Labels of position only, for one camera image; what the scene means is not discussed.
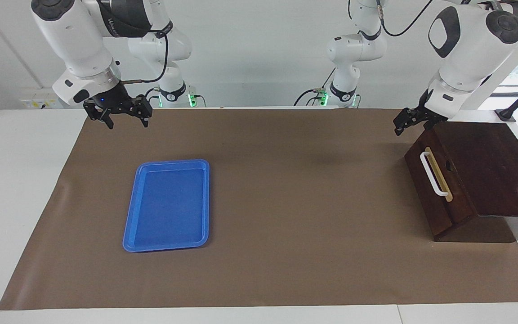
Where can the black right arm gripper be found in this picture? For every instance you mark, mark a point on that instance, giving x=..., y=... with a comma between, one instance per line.
x=113, y=101

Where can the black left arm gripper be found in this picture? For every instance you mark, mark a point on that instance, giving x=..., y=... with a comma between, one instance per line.
x=425, y=112

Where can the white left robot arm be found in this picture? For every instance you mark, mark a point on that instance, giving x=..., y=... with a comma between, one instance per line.
x=466, y=49

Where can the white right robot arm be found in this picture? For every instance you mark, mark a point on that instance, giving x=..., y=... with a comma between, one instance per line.
x=74, y=40

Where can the dark wooden cabinet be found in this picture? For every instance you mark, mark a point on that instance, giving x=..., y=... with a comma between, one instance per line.
x=493, y=171

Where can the blue plastic tray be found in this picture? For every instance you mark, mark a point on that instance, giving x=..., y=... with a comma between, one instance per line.
x=169, y=207

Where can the brown table mat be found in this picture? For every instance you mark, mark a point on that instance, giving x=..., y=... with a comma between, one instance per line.
x=286, y=225

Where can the white wall socket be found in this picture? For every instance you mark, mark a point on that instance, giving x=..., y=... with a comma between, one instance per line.
x=41, y=100

